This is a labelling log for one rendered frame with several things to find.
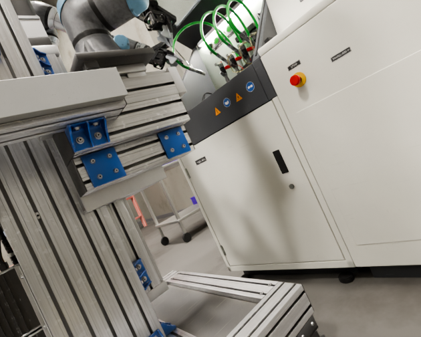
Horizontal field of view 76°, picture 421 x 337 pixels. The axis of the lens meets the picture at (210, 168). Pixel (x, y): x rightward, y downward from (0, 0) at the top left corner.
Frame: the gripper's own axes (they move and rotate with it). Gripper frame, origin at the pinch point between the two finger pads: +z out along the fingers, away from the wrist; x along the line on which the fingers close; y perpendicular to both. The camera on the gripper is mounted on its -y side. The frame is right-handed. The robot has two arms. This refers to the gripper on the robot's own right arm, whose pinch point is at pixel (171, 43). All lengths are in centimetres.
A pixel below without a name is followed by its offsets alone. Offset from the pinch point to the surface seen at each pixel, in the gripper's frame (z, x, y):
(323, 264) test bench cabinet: 115, 23, -3
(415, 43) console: 52, 77, -3
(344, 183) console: 84, 45, -3
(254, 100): 42.1, 25.2, -3.0
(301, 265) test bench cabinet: 115, 13, -3
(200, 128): 39.9, -8.8, -3.0
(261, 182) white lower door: 75, 12, -3
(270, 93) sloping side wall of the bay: 43, 33, -3
